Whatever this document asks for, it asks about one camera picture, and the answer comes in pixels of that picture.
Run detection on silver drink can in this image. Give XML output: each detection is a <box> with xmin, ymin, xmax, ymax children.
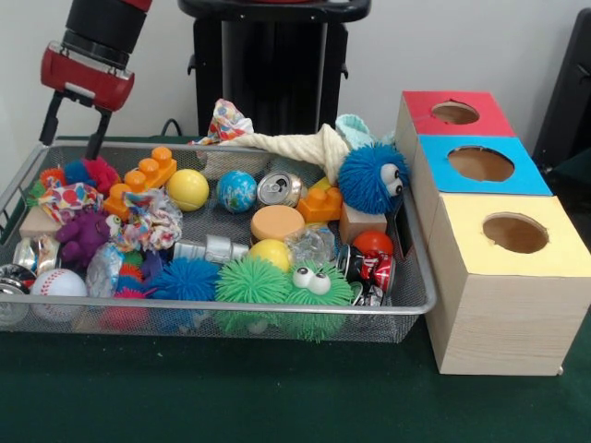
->
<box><xmin>258</xmin><ymin>172</ymin><xmax>307</xmax><ymax>208</ymax></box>

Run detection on large yellow ball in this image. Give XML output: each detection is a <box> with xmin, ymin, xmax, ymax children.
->
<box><xmin>165</xmin><ymin>169</ymin><xmax>211</xmax><ymax>212</ymax></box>

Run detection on black upright panel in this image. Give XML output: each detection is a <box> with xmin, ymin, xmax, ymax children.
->
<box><xmin>534</xmin><ymin>9</ymin><xmax>591</xmax><ymax>174</ymax></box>

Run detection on mint green muslin cloth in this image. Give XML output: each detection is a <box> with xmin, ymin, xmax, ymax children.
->
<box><xmin>333</xmin><ymin>114</ymin><xmax>396</xmax><ymax>154</ymax></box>

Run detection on green furry googly-eyed toy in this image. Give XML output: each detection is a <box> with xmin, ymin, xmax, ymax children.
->
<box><xmin>282</xmin><ymin>263</ymin><xmax>356</xmax><ymax>343</ymax></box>

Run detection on wooden box with three holes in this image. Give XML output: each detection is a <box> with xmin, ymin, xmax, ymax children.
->
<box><xmin>393</xmin><ymin>90</ymin><xmax>591</xmax><ymax>377</ymax></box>

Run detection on orange toy building blocks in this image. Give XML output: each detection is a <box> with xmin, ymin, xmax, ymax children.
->
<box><xmin>297</xmin><ymin>178</ymin><xmax>345</xmax><ymax>225</ymax></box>

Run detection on cream yellow muslin cloth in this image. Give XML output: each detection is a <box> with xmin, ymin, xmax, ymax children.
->
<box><xmin>220</xmin><ymin>125</ymin><xmax>352</xmax><ymax>184</ymax></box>

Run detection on blue spiky ball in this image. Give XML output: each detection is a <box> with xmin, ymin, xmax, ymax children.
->
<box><xmin>148</xmin><ymin>256</ymin><xmax>223</xmax><ymax>303</ymax></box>
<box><xmin>336</xmin><ymin>142</ymin><xmax>411</xmax><ymax>217</ymax></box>

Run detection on purple plush toy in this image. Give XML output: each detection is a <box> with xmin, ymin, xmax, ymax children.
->
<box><xmin>55</xmin><ymin>210</ymin><xmax>114</xmax><ymax>270</ymax></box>

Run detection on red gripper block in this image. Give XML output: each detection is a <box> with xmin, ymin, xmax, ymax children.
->
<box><xmin>38</xmin><ymin>42</ymin><xmax>137</xmax><ymax>161</ymax></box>

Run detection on shallow clear mesh bin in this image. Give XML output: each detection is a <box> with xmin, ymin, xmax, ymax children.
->
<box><xmin>0</xmin><ymin>140</ymin><xmax>437</xmax><ymax>344</ymax></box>

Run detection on dark green table cloth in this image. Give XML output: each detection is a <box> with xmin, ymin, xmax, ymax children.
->
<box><xmin>0</xmin><ymin>137</ymin><xmax>591</xmax><ymax>443</ymax></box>

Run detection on blue globe ball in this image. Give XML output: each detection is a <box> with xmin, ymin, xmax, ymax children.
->
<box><xmin>217</xmin><ymin>171</ymin><xmax>259</xmax><ymax>214</ymax></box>

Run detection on long orange toy block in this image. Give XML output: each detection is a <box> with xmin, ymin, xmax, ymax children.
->
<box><xmin>103</xmin><ymin>146</ymin><xmax>178</xmax><ymax>221</ymax></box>

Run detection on crushed red soda can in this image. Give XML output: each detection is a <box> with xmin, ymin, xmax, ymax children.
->
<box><xmin>334</xmin><ymin>243</ymin><xmax>399</xmax><ymax>296</ymax></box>

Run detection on green spiky ball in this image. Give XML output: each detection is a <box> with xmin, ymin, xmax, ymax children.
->
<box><xmin>215</xmin><ymin>256</ymin><xmax>293</xmax><ymax>308</ymax></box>

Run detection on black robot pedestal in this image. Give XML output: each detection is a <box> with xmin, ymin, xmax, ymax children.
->
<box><xmin>178</xmin><ymin>0</ymin><xmax>372</xmax><ymax>139</ymax></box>

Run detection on black cable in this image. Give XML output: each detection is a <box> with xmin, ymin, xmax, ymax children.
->
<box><xmin>161</xmin><ymin>117</ymin><xmax>185</xmax><ymax>139</ymax></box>

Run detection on round orange disc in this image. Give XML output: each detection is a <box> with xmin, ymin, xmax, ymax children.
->
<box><xmin>250</xmin><ymin>205</ymin><xmax>307</xmax><ymax>244</ymax></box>

